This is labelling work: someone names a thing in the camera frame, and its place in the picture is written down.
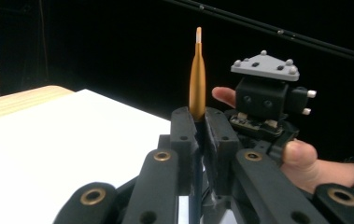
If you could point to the black curtain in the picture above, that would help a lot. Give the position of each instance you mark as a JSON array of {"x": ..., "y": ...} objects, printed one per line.
[{"x": 118, "y": 46}]

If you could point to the black metal frame bar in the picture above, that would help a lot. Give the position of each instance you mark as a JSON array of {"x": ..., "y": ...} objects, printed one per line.
[{"x": 277, "y": 31}]

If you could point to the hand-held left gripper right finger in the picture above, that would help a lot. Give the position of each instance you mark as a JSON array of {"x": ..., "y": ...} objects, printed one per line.
[{"x": 219, "y": 146}]

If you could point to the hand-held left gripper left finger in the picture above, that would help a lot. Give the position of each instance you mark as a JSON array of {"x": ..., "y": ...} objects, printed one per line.
[{"x": 184, "y": 140}]

